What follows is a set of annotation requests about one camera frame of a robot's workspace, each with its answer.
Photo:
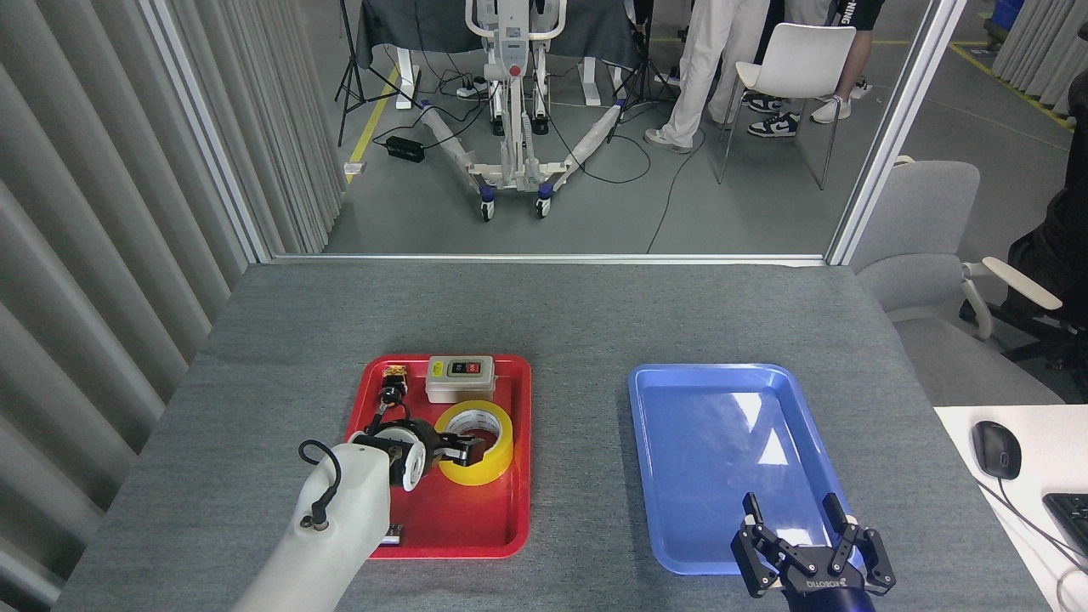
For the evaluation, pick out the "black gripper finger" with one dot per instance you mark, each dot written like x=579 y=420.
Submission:
x=459 y=441
x=752 y=554
x=869 y=554
x=457 y=459

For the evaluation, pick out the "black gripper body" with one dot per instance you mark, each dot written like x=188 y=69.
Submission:
x=829 y=593
x=429 y=442

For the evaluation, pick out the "yellow tape roll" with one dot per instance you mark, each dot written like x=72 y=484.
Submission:
x=491 y=470

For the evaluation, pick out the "red plastic tray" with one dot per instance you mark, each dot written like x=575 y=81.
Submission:
x=463 y=518

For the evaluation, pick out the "black yellow push button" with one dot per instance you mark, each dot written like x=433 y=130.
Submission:
x=393 y=381

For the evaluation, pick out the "small black terminal block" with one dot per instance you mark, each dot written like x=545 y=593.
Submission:
x=393 y=535

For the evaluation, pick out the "blue plastic tray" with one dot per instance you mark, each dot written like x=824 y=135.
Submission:
x=705 y=459

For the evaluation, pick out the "black computer mouse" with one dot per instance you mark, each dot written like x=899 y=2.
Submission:
x=996 y=449

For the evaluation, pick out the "black keyboard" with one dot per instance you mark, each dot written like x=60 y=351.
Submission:
x=1073 y=520

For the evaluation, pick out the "white desk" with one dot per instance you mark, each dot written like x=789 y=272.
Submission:
x=1050 y=442

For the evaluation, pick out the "black office chair base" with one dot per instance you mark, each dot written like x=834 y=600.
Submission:
x=1020 y=321

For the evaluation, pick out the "small white floor box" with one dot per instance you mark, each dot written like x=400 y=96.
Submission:
x=354 y=169

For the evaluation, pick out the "black power adapter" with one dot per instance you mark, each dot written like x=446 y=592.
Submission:
x=405 y=149

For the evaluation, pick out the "grey office chair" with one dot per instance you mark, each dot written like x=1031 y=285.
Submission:
x=926 y=212

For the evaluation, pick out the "white power strip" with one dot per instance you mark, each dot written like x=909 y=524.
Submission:
x=472 y=88

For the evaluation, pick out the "white wheeled stand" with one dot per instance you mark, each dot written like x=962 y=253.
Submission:
x=514 y=85

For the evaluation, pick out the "seated person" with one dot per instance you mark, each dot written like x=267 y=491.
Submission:
x=1062 y=246

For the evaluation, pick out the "black tripod stand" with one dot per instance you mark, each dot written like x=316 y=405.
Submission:
x=348 y=51
x=639 y=76

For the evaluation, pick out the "grey pleated curtain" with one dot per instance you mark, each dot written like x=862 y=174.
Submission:
x=1041 y=47
x=85 y=212

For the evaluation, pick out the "dark cloth covered table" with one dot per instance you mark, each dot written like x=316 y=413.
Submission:
x=425 y=25

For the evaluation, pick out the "standing person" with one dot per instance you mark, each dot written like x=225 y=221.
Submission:
x=705 y=68

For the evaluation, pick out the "white plastic chair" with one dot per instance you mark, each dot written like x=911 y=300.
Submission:
x=799 y=59

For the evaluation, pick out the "person behind white chair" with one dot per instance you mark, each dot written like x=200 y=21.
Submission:
x=860 y=13

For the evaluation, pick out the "blue bin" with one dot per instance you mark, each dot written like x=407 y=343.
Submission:
x=1009 y=13

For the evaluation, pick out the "white push button switch box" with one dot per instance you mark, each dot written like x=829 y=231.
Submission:
x=459 y=387

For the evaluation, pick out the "silver frame rail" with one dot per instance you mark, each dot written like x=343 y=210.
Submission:
x=544 y=258

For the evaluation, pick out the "silver frame post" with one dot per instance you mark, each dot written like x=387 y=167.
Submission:
x=208 y=136
x=897 y=127

